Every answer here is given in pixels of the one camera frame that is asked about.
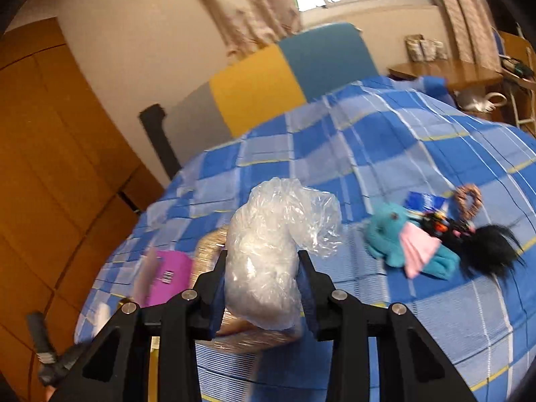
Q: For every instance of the yellow wooden chair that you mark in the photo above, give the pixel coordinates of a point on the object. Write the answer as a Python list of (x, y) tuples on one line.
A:
[(521, 88)]

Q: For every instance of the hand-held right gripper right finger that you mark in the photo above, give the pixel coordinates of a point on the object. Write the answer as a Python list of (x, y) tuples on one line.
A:
[(307, 305)]

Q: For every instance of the blue tissue pack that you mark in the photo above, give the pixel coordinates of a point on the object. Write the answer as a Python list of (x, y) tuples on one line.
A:
[(425, 202)]

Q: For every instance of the purple carton box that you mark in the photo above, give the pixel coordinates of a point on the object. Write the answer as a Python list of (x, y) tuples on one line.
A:
[(171, 276)]

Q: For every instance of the blue plaid tablecloth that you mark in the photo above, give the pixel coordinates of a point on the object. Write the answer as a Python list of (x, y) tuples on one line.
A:
[(398, 142)]

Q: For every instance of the brown lace scrunchie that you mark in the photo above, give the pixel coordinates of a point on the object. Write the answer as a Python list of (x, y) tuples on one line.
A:
[(468, 201)]

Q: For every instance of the teal plush toy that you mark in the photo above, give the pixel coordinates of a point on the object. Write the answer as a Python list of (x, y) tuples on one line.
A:
[(389, 238)]

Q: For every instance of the cluster of small packets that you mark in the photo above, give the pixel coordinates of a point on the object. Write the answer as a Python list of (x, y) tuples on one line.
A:
[(425, 48)]

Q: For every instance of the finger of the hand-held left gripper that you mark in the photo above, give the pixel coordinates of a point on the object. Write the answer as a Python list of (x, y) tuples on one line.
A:
[(54, 364)]

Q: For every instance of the wooden side desk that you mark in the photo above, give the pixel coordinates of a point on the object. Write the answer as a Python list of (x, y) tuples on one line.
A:
[(444, 73)]

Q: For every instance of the wooden wardrobe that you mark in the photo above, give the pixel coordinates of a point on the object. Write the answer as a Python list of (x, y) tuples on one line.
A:
[(54, 155)]

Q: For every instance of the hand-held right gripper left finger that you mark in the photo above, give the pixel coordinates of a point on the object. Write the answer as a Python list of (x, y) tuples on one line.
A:
[(217, 301)]

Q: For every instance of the black hair piece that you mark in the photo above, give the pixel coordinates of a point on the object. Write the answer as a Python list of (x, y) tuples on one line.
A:
[(494, 247)]

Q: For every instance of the beige printed curtain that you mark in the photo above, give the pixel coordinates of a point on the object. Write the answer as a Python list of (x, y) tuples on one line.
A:
[(458, 12), (255, 8)]

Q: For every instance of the grey yellow blue headboard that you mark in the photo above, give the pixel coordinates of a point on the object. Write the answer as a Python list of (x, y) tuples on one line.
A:
[(259, 83)]

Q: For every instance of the ornate silver tissue box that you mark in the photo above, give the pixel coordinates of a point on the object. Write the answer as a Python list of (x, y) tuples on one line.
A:
[(259, 336)]

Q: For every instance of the clear plastic bag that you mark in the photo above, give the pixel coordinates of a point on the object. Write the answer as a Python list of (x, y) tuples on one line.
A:
[(268, 259)]

